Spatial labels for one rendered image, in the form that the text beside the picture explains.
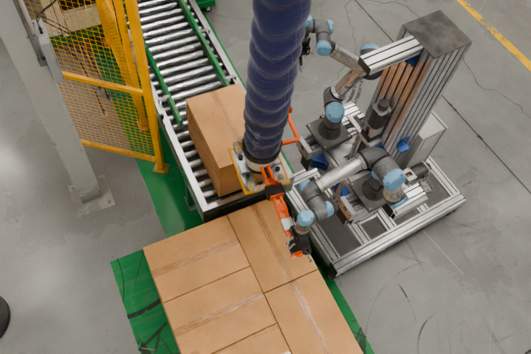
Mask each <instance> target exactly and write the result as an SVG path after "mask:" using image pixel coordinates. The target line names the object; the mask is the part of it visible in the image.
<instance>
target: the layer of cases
mask: <svg viewBox="0 0 531 354"><path fill-rule="evenodd" d="M280 222H281V221H280V218H279V216H278V214H277V212H276V210H275V208H274V204H273V201H269V200H268V199H266V200H264V201H260V202H259V203H256V204H253V205H250V206H248V207H246V208H244V209H241V210H238V211H235V212H233V213H230V214H228V215H226V216H223V217H220V218H217V219H215V220H212V221H210V222H207V223H205V224H202V225H199V226H197V227H195V228H192V229H189V230H187V231H184V232H181V233H179V234H177V235H173V236H171V237H169V238H166V239H163V240H161V241H159V242H156V243H153V244H151V245H148V246H147V247H143V251H144V253H145V257H146V260H147V262H148V265H149V269H150V272H151V274H152V276H153V280H154V282H155V285H156V289H157V291H158V293H159V296H160V299H161V302H162V304H163V306H164V310H165V313H166V315H167V317H168V321H169V323H170V326H171V329H172V332H173V334H174V336H175V340H176V343H177V345H178V347H179V351H180V353H181V354H363V352H362V350H361V348H360V346H359V345H358V343H357V341H356V339H355V337H354V335H353V334H352V331H351V330H350V328H349V326H348V323H347V322H346V321H345V318H344V316H343V314H342V313H341V311H340V309H339V307H338V305H337V303H336V301H335V300H334V298H333V296H332V294H331V292H330V290H329V289H328V287H327V285H326V282H325V281H324V279H323V278H322V275H321V274H320V272H319V270H318V267H317V266H316V265H315V263H314V260H313V258H312V257H311V258H312V261H311V262H310V261H309V259H308V257H307V256H306V255H303V256H302V257H299V258H297V257H293V258H291V253H290V250H289V249H288V248H287V245H286V242H287V240H286V238H287V236H286V235H285V233H284V232H283V230H282V227H281V224H280Z"/></svg>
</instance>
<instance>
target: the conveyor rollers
mask: <svg viewBox="0 0 531 354"><path fill-rule="evenodd" d="M140 1H144V0H137V2H139V3H138V4H137V7H138V9H141V8H145V7H148V6H154V5H157V4H160V3H164V2H169V3H166V4H163V5H159V6H154V7H150V8H147V9H141V10H138V12H139V16H144V15H146V14H150V13H155V12H159V11H162V10H166V9H171V8H175V7H177V6H180V4H179V3H178V1H175V2H170V1H173V0H149V1H146V2H140ZM180 13H183V10H182V8H181V7H180V8H177V9H171V10H168V11H164V12H161V13H156V14H153V15H149V16H146V17H140V21H141V24H143V23H145V22H149V21H154V20H158V19H161V18H164V17H170V16H173V15H176V14H180ZM184 20H187V18H186V15H185V14H182V15H179V16H176V17H170V18H167V19H164V20H161V21H155V22H152V23H148V24H144V25H142V26H141V30H142V31H145V30H149V29H152V28H157V27H160V26H164V25H167V24H172V23H175V22H179V21H184ZM190 26H191V25H190V23H189V21H185V22H182V23H178V24H174V25H170V26H167V27H164V28H158V29H155V30H152V31H149V32H143V33H142V35H143V36H144V38H145V39H146V38H149V37H152V36H158V35H160V34H164V33H167V32H172V31H175V30H179V29H181V28H187V27H190ZM190 34H194V30H193V29H192V28H188V29H185V30H182V31H179V32H173V33H171V34H167V35H164V36H159V37H156V38H153V39H150V40H146V41H145V42H146V43H147V45H148V46H150V45H153V44H156V43H162V42H164V41H168V40H173V39H176V38H179V37H182V36H187V35H190ZM197 40H198V38H197V36H196V35H194V36H189V37H186V38H183V39H180V40H175V41H171V42H169V43H163V44H161V45H157V46H154V47H149V50H150V51H151V54H152V53H155V52H158V51H162V50H166V49H169V48H172V47H177V46H180V45H183V44H186V43H191V42H194V41H197ZM198 48H202V45H201V44H200V42H199V43H193V44H191V45H187V46H185V47H180V48H176V49H174V50H170V51H165V52H162V53H159V54H156V55H153V58H154V60H155V61H157V60H160V59H163V58H168V57H171V56H174V55H179V54H182V53H185V52H188V51H192V50H196V49H198ZM204 55H206V53H205V51H204V50H200V51H195V52H193V53H189V54H187V55H182V56H179V57H176V58H171V59H168V60H165V61H162V62H157V63H156V64H157V67H158V69H159V68H163V67H165V66H170V65H174V64H176V63H180V62H184V61H187V60H190V59H193V58H198V57H201V56H204ZM206 63H210V61H209V58H208V57H206V58H201V59H199V60H195V61H193V62H188V63H184V64H182V65H178V66H174V67H171V68H168V69H165V70H160V73H161V75H162V77H163V76H166V75H169V74H172V73H177V72H179V71H183V70H187V69H190V68H193V67H196V66H200V65H204V64H206ZM213 70H215V69H214V68H213V65H209V66H204V67H202V68H198V69H196V70H191V71H188V72H185V73H181V74H177V75H175V76H172V77H167V78H165V79H164V82H165V84H166V85H167V84H170V83H173V82H176V81H181V80H183V79H186V78H189V77H193V76H197V75H199V74H202V73H207V72H209V71H213ZM217 78H219V77H218V75H217V73H211V74H208V75H205V76H202V77H198V78H195V79H192V80H189V81H184V82H182V83H179V84H176V85H172V86H168V90H169V92H174V91H178V90H180V89H184V88H188V87H190V86H193V85H198V84H201V83H203V82H207V81H211V80H213V79H217ZM220 86H223V85H222V83H221V81H220V80H219V81H215V82H213V83H209V84H207V85H203V86H199V87H197V88H193V89H189V90H186V91H184V92H179V93H176V94H174V95H171V97H172V99H173V100H174V101H175V100H180V99H182V98H185V97H188V96H192V95H195V94H198V93H201V92H205V91H208V90H210V89H215V88H218V87H220ZM175 105H176V107H177V109H178V110H179V109H181V108H184V107H186V101H182V102H179V103H177V104H175ZM171 126H172V128H173V130H174V131H176V130H180V129H182V128H185V127H188V122H187V120H186V121H183V127H179V124H178V123H176V124H173V125H171ZM189 136H190V134H189V131H188V130H186V131H183V132H181V133H178V134H176V137H177V138H178V140H181V139H184V138H185V137H189ZM180 145H181V147H182V149H186V148H189V147H191V146H194V143H193V141H192V139H191V140H189V141H185V142H183V143H180ZM184 154H185V156H186V158H187V159H189V158H191V157H194V156H198V155H199V154H198V151H197V149H194V150H191V151H189V152H186V153H184ZM189 165H190V168H191V169H192V168H195V167H198V166H201V165H203V162H202V160H201V159H198V160H194V161H191V162H189ZM193 173H194V177H195V178H196V179H197V178H200V177H202V176H205V175H208V172H207V171H206V169H205V168H204V169H201V170H199V171H196V172H193ZM198 185H199V187H200V189H202V188H205V187H207V186H211V185H213V183H212V181H211V179H206V180H203V181H201V182H199V183H198ZM241 193H243V190H241V191H239V192H236V193H234V194H230V195H228V196H226V197H224V198H220V199H218V200H216V201H212V202H210V203H207V205H208V206H209V205H212V204H215V203H217V202H219V201H223V200H225V199H227V198H231V197H233V196H236V195H237V194H241ZM202 194H203V196H204V198H205V199H207V198H211V197H213V196H216V195H218V194H217V191H216V189H215V188H214V189H212V190H208V191H206V192H204V193H202Z"/></svg>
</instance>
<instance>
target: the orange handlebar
mask: <svg viewBox="0 0 531 354"><path fill-rule="evenodd" d="M288 123H289V125H290V127H291V129H292V132H293V133H294V136H295V138H293V139H289V140H286V141H283V143H282V145H288V144H291V143H295V142H298V141H299V135H298V133H297V131H296V128H295V126H294V124H293V122H292V119H291V117H290V115H289V113H288ZM266 167H267V170H268V172H269V175H270V178H271V179H275V178H274V175H273V172H272V170H271V167H270V166H269V165H268V166H266ZM260 170H261V172H262V175H263V178H264V180H265V184H269V180H268V178H267V175H266V172H265V170H264V167H260ZM272 200H273V204H274V208H275V210H276V212H277V214H278V216H279V218H280V220H281V219H284V218H283V216H282V213H285V216H286V217H290V215H289V212H288V207H287V206H286V203H285V201H284V199H283V198H282V196H279V200H280V202H281V203H279V204H277V200H276V198H272ZM285 235H286V236H287V237H289V239H290V238H291V236H290V234H289V232H288V231H285ZM294 256H296V257H297V258H299V257H302V256H303V252H302V253H299V254H295V255H294Z"/></svg>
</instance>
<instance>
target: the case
mask: <svg viewBox="0 0 531 354"><path fill-rule="evenodd" d="M245 95H246V94H245V92H244V91H243V89H242V87H241V86H240V84H239V83H237V84H233V85H229V86H227V87H224V88H219V89H217V90H214V91H212V92H207V93H204V94H201V95H199V96H194V97H191V98H189V99H186V112H187V122H188V131H189V134H190V136H191V139H192V141H193V143H194V145H195V147H196V149H197V151H198V154H199V156H200V157H201V160H202V162H203V164H204V165H205V169H206V171H207V172H208V174H209V177H210V178H211V181H212V183H213V185H214V187H215V189H216V191H217V194H218V196H219V198H220V197H222V196H224V195H227V194H230V193H233V192H235V191H237V190H241V189H242V187H241V184H240V181H239V178H238V175H237V173H236V170H235V167H234V164H233V162H232V158H231V156H230V153H229V151H228V148H231V147H233V144H232V142H233V140H235V138H237V137H239V136H243V135H244V132H245V126H244V123H245V120H244V117H243V110H244V108H245ZM255 177H256V179H257V181H258V183H260V182H262V181H263V179H262V176H261V175H259V174H255Z"/></svg>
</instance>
